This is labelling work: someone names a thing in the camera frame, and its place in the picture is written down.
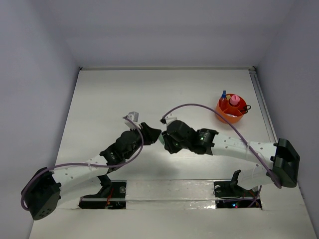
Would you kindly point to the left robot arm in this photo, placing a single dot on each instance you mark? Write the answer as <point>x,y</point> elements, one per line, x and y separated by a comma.
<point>48,186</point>

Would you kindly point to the orange round organizer container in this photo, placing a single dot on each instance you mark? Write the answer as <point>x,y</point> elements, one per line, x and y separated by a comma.
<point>229,109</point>

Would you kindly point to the black handled scissors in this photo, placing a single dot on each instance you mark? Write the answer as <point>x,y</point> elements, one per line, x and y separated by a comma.
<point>245,109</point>

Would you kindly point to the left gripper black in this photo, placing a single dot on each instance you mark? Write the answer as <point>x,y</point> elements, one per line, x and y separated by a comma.
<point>149,134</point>

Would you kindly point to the clear bottle blue cap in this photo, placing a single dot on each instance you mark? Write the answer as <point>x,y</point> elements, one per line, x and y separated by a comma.
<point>223,100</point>

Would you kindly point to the silver taped front panel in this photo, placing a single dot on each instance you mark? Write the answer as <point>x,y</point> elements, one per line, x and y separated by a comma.
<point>170,195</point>

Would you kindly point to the green highlighter pen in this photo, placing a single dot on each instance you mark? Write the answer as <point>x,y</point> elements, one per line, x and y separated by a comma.
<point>161,139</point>

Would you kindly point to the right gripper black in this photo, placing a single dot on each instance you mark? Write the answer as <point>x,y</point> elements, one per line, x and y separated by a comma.
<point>168,144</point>

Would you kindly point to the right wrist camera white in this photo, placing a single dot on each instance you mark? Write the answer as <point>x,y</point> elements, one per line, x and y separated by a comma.
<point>168,119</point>

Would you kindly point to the aluminium rail right edge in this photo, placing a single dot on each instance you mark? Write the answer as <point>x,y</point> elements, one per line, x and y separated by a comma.
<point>268,119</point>

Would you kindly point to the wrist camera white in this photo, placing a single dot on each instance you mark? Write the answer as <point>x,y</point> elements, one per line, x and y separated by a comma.
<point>168,119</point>
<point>132,116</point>

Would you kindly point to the pink capped glue bottle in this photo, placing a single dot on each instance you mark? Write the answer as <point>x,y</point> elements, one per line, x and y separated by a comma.
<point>234,100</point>

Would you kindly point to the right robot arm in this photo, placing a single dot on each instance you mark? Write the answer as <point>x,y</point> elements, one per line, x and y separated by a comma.
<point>211,142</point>

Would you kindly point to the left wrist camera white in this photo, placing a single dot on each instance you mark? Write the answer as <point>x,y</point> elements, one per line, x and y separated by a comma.
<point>132,116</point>

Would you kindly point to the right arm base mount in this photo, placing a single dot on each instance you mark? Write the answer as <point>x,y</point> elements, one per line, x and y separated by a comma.
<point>230,196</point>

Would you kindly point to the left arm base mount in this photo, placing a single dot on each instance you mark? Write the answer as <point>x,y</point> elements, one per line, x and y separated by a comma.
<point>111,196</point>

